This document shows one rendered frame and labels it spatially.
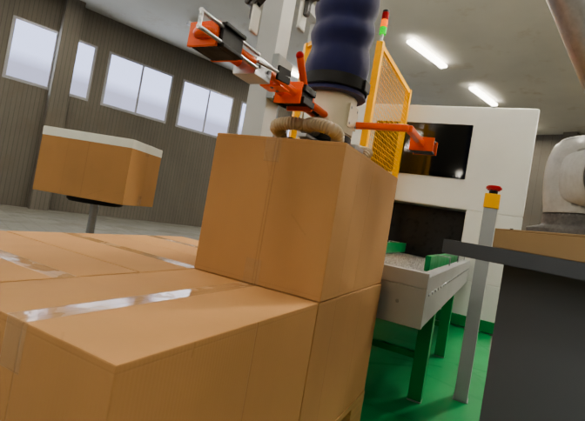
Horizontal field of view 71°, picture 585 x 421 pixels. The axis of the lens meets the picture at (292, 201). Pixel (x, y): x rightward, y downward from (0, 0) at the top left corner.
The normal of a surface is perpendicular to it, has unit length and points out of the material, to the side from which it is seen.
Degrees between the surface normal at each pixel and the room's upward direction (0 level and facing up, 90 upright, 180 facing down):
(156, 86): 90
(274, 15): 90
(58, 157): 90
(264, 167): 90
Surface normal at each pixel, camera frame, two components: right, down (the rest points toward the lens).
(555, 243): -0.73, -0.14
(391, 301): -0.45, -0.10
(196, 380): 0.88, 0.14
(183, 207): 0.67, 0.10
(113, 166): -0.12, -0.04
